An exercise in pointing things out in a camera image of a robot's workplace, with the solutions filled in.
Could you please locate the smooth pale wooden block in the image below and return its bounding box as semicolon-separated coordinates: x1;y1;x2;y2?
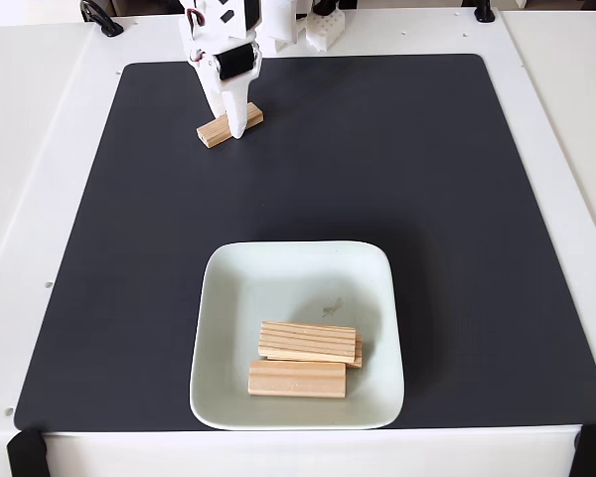
247;360;349;400

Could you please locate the pale square ceramic plate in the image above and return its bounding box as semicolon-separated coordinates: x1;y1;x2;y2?
188;240;406;431

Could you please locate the grooved wooden block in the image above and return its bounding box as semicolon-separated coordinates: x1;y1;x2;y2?
257;320;358;366
346;333;365;370
196;101;265;150

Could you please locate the red white black servo cable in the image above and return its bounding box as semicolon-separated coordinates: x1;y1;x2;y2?
186;7;208;65

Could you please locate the black table mat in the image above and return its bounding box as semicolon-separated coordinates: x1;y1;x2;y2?
13;53;596;432

